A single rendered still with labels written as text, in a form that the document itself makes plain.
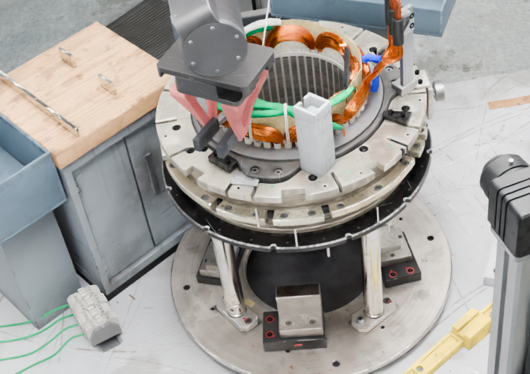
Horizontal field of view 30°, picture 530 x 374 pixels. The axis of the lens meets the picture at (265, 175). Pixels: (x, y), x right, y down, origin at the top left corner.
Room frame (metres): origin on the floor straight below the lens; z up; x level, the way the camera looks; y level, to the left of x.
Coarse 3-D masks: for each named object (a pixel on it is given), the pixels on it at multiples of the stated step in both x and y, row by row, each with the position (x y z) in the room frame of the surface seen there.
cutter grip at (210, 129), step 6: (210, 120) 0.79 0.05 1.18; (216, 120) 0.79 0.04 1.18; (204, 126) 0.78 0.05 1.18; (210, 126) 0.78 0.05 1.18; (216, 126) 0.78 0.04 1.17; (204, 132) 0.77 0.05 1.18; (210, 132) 0.77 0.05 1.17; (216, 132) 0.78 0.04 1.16; (198, 138) 0.76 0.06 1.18; (204, 138) 0.77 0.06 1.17; (210, 138) 0.77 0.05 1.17; (198, 144) 0.76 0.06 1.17; (204, 144) 0.76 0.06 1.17; (198, 150) 0.76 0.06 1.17
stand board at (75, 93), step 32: (96, 32) 1.14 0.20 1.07; (32, 64) 1.09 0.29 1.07; (64, 64) 1.08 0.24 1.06; (96, 64) 1.07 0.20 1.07; (128, 64) 1.06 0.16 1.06; (0, 96) 1.03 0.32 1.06; (64, 96) 1.01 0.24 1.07; (96, 96) 1.00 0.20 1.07; (128, 96) 0.99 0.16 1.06; (32, 128) 0.96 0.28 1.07; (64, 128) 0.95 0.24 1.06; (96, 128) 0.94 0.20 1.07; (64, 160) 0.90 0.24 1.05
